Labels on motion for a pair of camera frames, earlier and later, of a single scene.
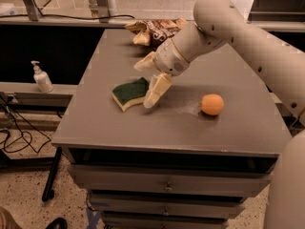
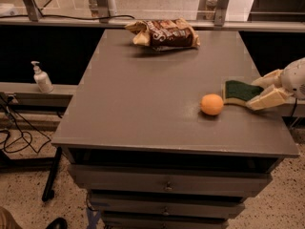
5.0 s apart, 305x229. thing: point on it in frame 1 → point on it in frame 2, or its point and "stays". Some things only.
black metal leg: x=49 y=190 stays
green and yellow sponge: x=130 y=93 → x=239 y=93
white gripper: x=167 y=58 → x=294 y=77
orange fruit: x=212 y=104 stays
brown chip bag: x=151 y=32 stays
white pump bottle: x=41 y=78 stays
